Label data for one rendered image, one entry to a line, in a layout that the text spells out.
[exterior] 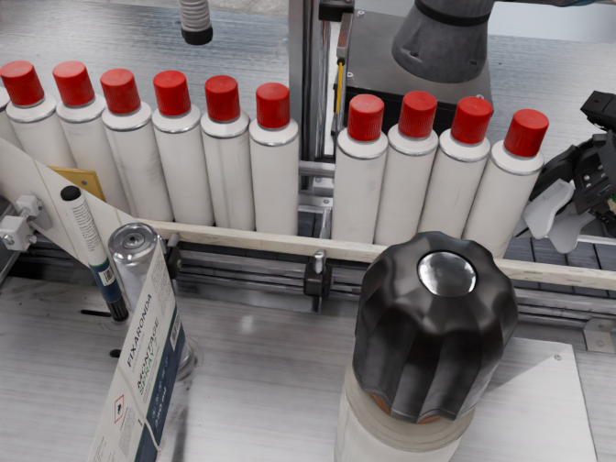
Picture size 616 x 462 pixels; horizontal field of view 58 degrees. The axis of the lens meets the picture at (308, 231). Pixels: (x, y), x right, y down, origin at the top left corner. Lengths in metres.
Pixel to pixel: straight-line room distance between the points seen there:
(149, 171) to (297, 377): 0.27
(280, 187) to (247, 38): 0.61
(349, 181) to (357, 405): 0.28
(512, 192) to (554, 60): 0.65
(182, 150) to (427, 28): 0.45
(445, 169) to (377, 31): 0.47
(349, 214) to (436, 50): 0.37
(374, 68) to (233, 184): 0.38
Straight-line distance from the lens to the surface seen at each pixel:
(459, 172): 0.58
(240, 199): 0.64
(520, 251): 0.72
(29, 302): 0.69
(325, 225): 0.66
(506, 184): 0.58
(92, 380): 0.61
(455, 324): 0.27
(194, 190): 0.64
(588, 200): 0.59
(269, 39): 1.17
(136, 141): 0.61
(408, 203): 0.61
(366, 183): 0.57
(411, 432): 0.36
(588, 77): 1.19
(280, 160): 0.58
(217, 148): 0.59
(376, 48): 0.96
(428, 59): 0.90
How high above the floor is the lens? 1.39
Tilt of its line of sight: 48 degrees down
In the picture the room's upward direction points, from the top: 2 degrees clockwise
